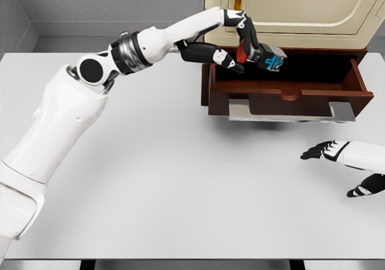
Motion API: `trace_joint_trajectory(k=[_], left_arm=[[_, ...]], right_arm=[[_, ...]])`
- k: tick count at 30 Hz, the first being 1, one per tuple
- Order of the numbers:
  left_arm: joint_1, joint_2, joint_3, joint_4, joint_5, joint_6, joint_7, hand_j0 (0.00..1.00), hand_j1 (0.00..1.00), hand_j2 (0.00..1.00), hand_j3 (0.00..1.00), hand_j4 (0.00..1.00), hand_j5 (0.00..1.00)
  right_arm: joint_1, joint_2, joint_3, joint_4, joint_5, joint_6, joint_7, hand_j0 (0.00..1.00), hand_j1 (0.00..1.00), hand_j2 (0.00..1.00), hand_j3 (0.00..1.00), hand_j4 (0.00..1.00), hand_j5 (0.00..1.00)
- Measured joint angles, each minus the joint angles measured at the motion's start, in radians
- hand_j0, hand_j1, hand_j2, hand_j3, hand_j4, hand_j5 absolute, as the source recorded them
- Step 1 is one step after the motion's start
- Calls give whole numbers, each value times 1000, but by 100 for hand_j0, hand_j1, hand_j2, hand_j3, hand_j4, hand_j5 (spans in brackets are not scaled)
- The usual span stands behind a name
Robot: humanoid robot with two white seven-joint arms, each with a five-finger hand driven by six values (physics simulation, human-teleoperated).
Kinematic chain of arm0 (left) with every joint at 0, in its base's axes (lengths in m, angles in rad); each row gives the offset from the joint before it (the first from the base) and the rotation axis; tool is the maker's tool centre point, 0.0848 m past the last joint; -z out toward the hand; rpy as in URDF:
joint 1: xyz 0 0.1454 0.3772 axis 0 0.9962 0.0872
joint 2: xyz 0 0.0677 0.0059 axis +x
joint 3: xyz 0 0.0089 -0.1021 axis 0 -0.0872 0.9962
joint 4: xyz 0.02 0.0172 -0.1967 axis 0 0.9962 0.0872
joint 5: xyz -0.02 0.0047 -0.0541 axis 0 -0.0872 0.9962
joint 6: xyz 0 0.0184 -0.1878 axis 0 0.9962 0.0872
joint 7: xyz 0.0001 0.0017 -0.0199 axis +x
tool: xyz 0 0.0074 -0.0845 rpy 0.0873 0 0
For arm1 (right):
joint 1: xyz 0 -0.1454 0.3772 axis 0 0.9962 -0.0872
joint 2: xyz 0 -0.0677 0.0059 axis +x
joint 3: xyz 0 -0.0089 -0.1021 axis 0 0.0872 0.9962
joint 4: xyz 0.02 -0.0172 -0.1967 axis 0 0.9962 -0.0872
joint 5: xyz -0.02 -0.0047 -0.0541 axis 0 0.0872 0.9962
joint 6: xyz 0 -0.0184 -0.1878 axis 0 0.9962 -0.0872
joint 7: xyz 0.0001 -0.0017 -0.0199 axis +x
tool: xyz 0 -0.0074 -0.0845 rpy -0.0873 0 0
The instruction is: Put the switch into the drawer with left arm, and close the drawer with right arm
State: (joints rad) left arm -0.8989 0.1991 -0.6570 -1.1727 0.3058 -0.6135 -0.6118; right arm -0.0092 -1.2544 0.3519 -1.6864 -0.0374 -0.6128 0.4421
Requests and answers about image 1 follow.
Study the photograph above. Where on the cream cabinet with brown base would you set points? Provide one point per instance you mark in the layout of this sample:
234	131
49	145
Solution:
300	11

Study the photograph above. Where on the brown wooden drawer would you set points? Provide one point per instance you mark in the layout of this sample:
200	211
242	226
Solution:
288	100

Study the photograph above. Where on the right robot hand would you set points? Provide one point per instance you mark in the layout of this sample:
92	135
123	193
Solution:
361	154

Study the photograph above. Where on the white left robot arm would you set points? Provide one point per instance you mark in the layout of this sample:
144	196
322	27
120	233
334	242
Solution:
69	116

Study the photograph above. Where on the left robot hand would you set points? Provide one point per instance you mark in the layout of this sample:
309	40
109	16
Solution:
198	22

